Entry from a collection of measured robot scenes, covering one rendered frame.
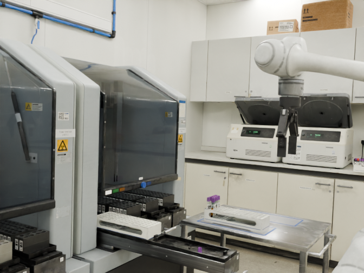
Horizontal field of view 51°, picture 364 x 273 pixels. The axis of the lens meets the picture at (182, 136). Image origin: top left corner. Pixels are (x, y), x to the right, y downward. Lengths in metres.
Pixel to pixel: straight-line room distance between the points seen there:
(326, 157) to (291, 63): 2.47
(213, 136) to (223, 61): 0.96
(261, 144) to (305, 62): 2.60
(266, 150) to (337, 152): 0.65
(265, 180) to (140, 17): 1.97
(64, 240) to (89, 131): 0.44
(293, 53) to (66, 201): 0.99
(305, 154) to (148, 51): 1.79
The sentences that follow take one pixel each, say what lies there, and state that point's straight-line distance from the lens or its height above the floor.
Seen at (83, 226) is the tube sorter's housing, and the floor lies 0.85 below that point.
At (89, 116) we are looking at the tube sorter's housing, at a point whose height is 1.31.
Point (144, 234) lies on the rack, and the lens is 1.60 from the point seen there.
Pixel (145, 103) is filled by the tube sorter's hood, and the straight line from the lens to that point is 1.87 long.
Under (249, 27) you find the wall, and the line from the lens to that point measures 4.64.
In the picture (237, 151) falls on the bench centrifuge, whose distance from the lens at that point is 3.89.
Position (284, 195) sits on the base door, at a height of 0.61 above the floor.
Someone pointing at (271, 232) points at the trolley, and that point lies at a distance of 1.79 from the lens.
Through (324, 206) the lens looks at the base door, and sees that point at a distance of 3.69.
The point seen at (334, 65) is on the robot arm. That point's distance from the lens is 1.25.
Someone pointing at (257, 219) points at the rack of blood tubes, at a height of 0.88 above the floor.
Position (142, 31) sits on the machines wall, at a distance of 3.77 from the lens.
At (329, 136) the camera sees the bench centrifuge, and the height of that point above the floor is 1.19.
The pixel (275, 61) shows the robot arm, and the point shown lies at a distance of 1.22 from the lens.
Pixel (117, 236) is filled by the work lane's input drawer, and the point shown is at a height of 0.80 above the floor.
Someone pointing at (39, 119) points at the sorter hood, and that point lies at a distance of 1.43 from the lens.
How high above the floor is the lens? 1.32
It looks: 3 degrees down
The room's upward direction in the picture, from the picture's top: 2 degrees clockwise
